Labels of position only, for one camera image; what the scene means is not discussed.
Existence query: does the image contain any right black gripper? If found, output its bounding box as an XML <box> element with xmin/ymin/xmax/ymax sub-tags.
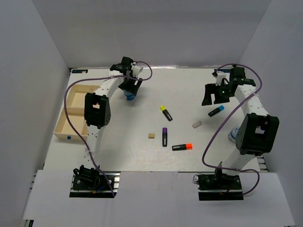
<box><xmin>202</xmin><ymin>82</ymin><xmax>233</xmax><ymax>106</ymax></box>

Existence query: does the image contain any blue slime jar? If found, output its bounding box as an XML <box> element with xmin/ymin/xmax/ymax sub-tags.
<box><xmin>124</xmin><ymin>90</ymin><xmax>135</xmax><ymax>101</ymax></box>
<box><xmin>228</xmin><ymin>126</ymin><xmax>240</xmax><ymax>143</ymax></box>

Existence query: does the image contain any blue cap highlighter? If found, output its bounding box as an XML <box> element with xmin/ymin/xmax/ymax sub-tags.
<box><xmin>208</xmin><ymin>105</ymin><xmax>224</xmax><ymax>117</ymax></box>

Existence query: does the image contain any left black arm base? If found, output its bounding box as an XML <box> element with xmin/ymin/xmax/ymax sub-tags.
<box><xmin>69</xmin><ymin>166</ymin><xmax>120</xmax><ymax>198</ymax></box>

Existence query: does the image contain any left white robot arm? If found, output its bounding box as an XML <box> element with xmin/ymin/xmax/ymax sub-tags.
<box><xmin>83</xmin><ymin>57</ymin><xmax>143</xmax><ymax>169</ymax></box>

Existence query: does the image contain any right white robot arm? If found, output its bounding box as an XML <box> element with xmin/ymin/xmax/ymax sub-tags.
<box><xmin>202</xmin><ymin>64</ymin><xmax>279</xmax><ymax>189</ymax></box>

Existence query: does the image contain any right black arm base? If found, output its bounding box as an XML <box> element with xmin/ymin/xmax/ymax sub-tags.
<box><xmin>193</xmin><ymin>174</ymin><xmax>244</xmax><ymax>201</ymax></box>

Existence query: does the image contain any grey white eraser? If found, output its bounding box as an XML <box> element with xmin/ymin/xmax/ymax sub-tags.
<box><xmin>192</xmin><ymin>121</ymin><xmax>202</xmax><ymax>129</ymax></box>

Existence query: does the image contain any yellow cap highlighter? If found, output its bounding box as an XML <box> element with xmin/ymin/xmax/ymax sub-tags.
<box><xmin>160</xmin><ymin>105</ymin><xmax>173</xmax><ymax>122</ymax></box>

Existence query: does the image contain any small tan eraser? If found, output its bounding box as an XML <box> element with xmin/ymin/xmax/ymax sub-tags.
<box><xmin>148</xmin><ymin>133</ymin><xmax>155</xmax><ymax>139</ymax></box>

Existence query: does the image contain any purple cap highlighter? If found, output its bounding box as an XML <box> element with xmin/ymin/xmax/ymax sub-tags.
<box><xmin>162</xmin><ymin>127</ymin><xmax>168</xmax><ymax>147</ymax></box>

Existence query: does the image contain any orange cap highlighter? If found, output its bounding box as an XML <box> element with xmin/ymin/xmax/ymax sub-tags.
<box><xmin>172</xmin><ymin>143</ymin><xmax>193</xmax><ymax>151</ymax></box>

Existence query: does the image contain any wooden compartment tray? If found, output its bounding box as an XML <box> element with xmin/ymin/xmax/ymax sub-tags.
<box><xmin>53</xmin><ymin>85</ymin><xmax>98</xmax><ymax>140</ymax></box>

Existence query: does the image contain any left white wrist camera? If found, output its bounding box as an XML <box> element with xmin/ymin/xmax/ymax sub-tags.
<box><xmin>130</xmin><ymin>65</ymin><xmax>143</xmax><ymax>78</ymax></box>

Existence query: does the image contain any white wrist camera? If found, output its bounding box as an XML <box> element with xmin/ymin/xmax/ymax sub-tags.
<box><xmin>130</xmin><ymin>65</ymin><xmax>143</xmax><ymax>78</ymax></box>
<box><xmin>212</xmin><ymin>72</ymin><xmax>227</xmax><ymax>86</ymax></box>

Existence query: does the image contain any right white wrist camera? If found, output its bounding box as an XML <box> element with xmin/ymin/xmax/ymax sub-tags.
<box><xmin>212</xmin><ymin>72</ymin><xmax>227</xmax><ymax>86</ymax></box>

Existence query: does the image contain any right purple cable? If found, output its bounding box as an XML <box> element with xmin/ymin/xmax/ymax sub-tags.
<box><xmin>202</xmin><ymin>63</ymin><xmax>264</xmax><ymax>196</ymax></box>

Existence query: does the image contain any purple cable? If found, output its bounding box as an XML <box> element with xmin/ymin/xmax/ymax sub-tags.
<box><xmin>63</xmin><ymin>61</ymin><xmax>153</xmax><ymax>198</ymax></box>
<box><xmin>202</xmin><ymin>63</ymin><xmax>264</xmax><ymax>196</ymax></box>

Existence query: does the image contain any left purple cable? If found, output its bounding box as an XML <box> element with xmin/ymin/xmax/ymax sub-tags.
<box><xmin>63</xmin><ymin>61</ymin><xmax>153</xmax><ymax>198</ymax></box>

